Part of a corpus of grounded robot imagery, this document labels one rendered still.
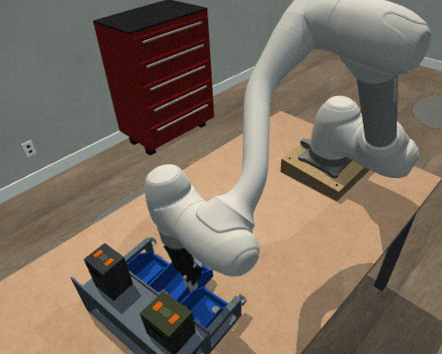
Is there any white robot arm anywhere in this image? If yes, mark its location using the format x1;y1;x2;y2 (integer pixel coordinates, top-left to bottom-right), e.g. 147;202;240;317
145;0;430;277

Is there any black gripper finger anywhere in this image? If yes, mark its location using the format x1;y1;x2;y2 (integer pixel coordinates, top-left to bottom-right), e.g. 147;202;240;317
168;253;188;287
180;256;204;292

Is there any black case with orange latches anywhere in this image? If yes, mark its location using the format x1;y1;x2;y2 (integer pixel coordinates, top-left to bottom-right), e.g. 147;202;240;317
84;243;133;301

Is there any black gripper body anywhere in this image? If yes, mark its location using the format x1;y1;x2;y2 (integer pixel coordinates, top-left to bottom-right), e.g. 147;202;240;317
166;247;194;264

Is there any blue bin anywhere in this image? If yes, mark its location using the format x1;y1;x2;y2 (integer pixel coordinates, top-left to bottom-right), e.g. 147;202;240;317
181;287;228;328
126;252;169;285
149;262;213;303

